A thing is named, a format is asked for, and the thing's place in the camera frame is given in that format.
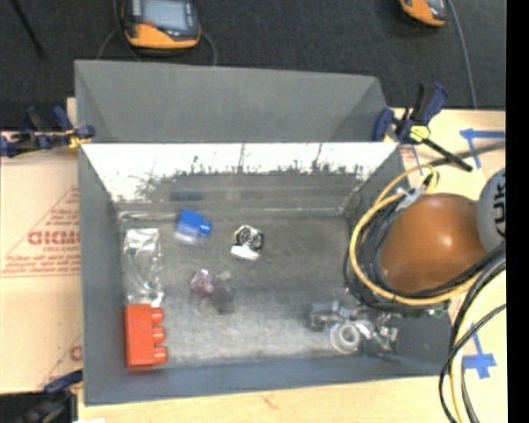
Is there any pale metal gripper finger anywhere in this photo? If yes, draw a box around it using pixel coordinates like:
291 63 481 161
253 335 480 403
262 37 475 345
361 323 399 358
309 302 346 331

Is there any white ring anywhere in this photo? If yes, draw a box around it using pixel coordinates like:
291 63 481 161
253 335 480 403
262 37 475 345
329 322 363 354

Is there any silver and black round fitting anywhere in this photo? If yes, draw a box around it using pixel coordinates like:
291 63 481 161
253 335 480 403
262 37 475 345
229 224 266 262

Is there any grey metal bin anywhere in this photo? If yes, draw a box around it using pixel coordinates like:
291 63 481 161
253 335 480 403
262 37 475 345
73 59 453 405

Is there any purple translucent small toy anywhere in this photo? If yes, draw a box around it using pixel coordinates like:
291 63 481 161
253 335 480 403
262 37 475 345
190 268 218 300

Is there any brown cardboard board red print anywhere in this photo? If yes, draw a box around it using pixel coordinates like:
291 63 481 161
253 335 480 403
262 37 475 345
0 96 86 397

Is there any red-orange toy building block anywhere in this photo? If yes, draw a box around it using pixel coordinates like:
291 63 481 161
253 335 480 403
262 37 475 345
123 303 168 370

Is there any clear plastic bag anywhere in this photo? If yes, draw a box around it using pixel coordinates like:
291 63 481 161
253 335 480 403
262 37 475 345
122 226 166 307

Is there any blue toy block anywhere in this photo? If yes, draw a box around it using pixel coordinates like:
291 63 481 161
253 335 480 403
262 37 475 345
174 208 214 246

